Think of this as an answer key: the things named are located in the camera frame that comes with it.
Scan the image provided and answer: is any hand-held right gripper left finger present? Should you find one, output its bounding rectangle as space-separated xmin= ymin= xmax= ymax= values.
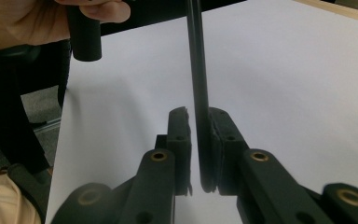
xmin=154 ymin=106 xmax=194 ymax=198

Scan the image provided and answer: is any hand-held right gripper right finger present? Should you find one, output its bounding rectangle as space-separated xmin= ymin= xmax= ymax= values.
xmin=209 ymin=106 xmax=250 ymax=197

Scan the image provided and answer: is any thin black makeup brush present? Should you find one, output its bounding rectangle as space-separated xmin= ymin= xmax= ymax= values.
xmin=185 ymin=0 xmax=218 ymax=194

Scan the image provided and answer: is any white table mat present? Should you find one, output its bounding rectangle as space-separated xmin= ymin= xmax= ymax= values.
xmin=45 ymin=0 xmax=358 ymax=224

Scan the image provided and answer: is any dark cloth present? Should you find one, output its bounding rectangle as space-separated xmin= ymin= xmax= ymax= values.
xmin=0 ymin=40 xmax=73 ymax=175

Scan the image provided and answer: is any wooden table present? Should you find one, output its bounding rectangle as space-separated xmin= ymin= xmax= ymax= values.
xmin=292 ymin=0 xmax=358 ymax=26

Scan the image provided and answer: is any beige cloth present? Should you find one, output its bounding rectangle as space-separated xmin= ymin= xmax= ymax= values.
xmin=0 ymin=172 xmax=43 ymax=224

